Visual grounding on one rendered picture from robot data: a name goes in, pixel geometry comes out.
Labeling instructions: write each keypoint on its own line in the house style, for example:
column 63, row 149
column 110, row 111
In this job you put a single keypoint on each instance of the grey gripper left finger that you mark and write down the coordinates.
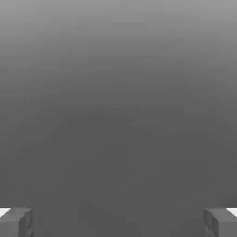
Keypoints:
column 14, row 222

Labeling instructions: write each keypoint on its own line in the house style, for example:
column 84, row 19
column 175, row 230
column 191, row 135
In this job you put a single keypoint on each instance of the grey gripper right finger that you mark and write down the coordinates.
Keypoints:
column 222, row 222

